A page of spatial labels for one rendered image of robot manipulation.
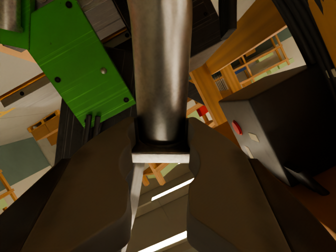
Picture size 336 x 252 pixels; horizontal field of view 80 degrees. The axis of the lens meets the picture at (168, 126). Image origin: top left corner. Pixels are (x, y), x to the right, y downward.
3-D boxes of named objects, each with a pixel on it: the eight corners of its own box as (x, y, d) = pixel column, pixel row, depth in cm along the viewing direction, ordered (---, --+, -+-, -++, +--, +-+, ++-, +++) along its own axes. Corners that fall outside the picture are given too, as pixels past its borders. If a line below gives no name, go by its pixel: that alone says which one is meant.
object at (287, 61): (196, 51, 814) (221, 100, 836) (272, 9, 771) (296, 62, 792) (196, 54, 868) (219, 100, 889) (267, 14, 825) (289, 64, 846)
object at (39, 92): (39, 98, 63) (44, 107, 63) (-4, 96, 47) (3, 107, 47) (149, 38, 62) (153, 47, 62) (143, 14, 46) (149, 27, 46)
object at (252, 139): (215, 102, 46) (244, 159, 47) (245, 100, 29) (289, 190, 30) (265, 76, 45) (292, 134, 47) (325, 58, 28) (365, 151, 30)
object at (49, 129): (47, 123, 665) (59, 142, 672) (26, 128, 589) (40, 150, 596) (74, 106, 633) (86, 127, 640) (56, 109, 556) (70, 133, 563)
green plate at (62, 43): (33, 30, 40) (94, 118, 48) (7, 25, 33) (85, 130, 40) (83, 2, 40) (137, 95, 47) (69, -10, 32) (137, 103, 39)
